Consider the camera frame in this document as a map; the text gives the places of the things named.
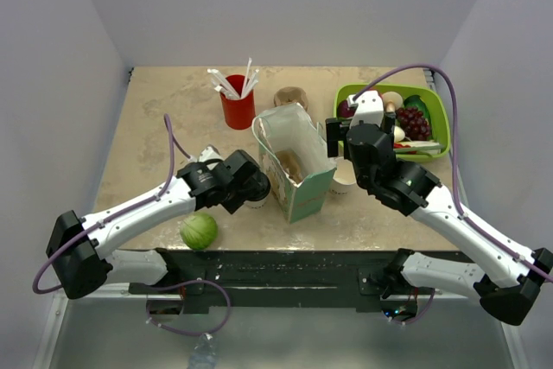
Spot red ribbed cup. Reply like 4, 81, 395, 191
219, 92, 256, 130

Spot white mushroom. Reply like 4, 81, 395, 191
381, 91, 404, 112

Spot stack of cardboard carriers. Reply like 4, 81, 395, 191
273, 86, 308, 111

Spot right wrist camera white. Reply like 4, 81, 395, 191
347, 90, 384, 128

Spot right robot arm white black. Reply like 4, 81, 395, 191
326, 118, 552, 326

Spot brown cardboard cup carrier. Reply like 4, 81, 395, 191
276, 150, 304, 184

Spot dark red grapes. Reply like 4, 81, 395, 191
396, 106, 432, 141

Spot white wrapped straw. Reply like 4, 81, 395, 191
245, 68, 260, 96
241, 57, 252, 99
207, 68, 240, 100

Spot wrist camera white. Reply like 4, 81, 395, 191
347, 90, 384, 128
197, 144, 223, 166

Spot dark green leafy vegetable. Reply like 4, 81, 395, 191
404, 95, 431, 122

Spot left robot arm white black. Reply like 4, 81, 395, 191
46, 147, 270, 299

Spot green cabbage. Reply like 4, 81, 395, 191
179, 212, 219, 251

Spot white radish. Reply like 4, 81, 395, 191
393, 126, 405, 143

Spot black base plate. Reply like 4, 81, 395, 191
130, 249, 431, 317

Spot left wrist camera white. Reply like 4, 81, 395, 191
197, 144, 223, 166

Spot green plastic bin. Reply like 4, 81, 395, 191
334, 84, 451, 162

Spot white paper coffee cup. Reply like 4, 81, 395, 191
245, 197, 267, 209
330, 156, 357, 195

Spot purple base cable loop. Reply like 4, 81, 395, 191
145, 273, 233, 336

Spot purple onion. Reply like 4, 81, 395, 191
336, 99, 355, 119

